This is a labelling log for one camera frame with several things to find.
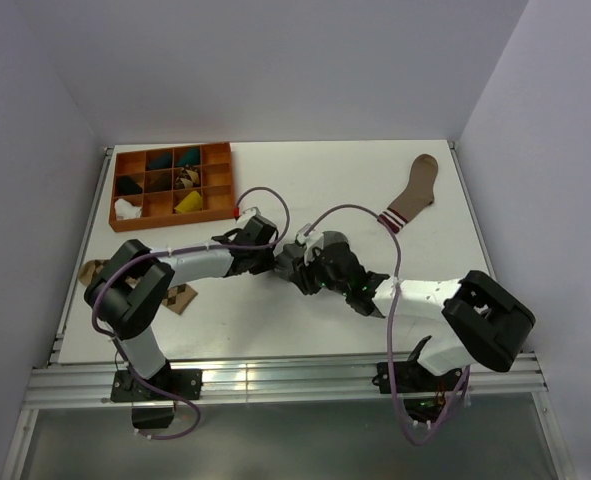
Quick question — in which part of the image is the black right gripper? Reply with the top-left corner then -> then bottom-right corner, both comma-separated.
288,244 -> 350,296

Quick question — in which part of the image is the grey sock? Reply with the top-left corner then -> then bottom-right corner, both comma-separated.
273,230 -> 350,282

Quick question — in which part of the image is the white sock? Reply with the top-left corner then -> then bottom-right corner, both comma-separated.
113,198 -> 142,221

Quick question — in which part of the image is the black sock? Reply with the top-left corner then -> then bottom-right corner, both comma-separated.
115,176 -> 143,197

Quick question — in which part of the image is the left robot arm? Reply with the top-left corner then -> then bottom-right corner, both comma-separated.
84,213 -> 277,399

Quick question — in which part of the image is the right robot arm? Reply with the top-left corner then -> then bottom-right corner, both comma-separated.
279,239 -> 536,390

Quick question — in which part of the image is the yellow rolled sock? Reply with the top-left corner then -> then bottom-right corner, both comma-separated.
174,191 -> 203,214

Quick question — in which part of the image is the tan argyle sock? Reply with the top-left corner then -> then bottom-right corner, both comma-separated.
78,259 -> 198,315

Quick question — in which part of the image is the orange compartment tray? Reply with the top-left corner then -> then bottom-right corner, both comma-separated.
109,142 -> 239,233

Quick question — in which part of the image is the brown argyle rolled sock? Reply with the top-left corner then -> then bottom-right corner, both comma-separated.
174,166 -> 201,190

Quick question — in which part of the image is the tan sock maroon striped cuff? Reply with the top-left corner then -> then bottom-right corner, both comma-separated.
377,154 -> 439,234

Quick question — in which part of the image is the dark brown rolled sock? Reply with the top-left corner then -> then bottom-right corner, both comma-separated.
144,171 -> 174,193

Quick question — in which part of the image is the dark blue rolled sock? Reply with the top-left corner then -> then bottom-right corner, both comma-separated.
146,152 -> 173,170

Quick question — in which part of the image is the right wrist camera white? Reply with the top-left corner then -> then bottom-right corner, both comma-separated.
295,224 -> 325,264

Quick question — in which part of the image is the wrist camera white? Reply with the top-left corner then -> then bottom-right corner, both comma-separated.
235,207 -> 261,225
295,224 -> 325,264

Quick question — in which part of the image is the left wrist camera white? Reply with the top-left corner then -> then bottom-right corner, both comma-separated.
235,207 -> 261,225

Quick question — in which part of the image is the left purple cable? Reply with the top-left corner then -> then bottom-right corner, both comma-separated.
92,187 -> 291,441

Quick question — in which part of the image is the purple cable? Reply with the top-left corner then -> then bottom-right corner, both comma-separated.
302,203 -> 472,447
92,187 -> 291,441

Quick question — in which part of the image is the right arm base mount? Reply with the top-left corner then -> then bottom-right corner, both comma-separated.
394,361 -> 470,423

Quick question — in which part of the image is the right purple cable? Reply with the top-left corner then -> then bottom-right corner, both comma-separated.
302,203 -> 472,447

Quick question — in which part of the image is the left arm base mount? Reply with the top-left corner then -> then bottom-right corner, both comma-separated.
109,368 -> 203,435

